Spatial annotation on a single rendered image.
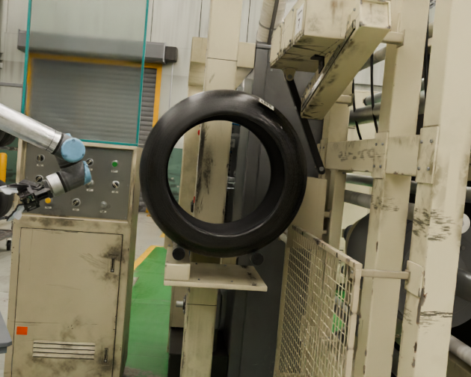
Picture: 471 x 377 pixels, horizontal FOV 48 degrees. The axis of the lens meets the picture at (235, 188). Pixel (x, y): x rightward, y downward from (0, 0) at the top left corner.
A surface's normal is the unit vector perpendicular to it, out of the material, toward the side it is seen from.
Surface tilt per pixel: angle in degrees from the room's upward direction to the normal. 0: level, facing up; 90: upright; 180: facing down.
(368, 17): 72
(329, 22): 90
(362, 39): 162
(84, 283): 90
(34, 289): 90
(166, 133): 85
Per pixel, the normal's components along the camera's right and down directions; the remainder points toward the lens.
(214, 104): 0.07, -0.12
